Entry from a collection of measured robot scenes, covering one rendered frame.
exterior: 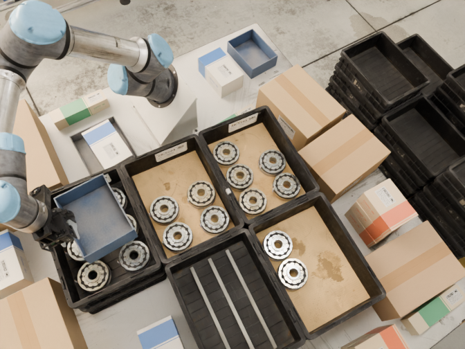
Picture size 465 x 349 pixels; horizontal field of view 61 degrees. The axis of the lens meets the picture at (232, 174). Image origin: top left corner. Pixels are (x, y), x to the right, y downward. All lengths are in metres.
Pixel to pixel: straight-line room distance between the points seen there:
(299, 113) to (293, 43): 1.47
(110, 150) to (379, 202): 1.03
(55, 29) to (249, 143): 0.80
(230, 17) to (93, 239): 2.31
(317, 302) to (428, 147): 1.25
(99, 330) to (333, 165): 1.04
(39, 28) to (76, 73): 1.83
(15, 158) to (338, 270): 1.05
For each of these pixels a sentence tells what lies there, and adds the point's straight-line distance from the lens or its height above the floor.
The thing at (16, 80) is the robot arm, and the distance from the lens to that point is 1.22.
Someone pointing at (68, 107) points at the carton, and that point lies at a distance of 1.84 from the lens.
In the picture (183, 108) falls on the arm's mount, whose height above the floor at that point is 0.91.
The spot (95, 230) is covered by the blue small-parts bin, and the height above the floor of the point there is 1.07.
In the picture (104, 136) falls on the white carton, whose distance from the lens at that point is 1.68.
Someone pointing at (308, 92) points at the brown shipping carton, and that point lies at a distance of 1.71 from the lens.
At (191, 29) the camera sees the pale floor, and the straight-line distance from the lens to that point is 3.10.
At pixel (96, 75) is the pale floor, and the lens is 2.91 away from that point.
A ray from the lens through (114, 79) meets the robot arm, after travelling 1.50.
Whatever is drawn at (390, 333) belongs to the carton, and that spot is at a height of 0.85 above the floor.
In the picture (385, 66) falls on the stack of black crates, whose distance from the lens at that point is 2.44.
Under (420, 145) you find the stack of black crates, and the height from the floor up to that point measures 0.38.
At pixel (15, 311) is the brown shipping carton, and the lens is 1.48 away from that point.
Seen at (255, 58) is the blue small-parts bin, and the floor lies 0.70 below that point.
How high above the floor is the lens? 2.20
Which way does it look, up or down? 65 degrees down
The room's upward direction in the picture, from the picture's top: 7 degrees clockwise
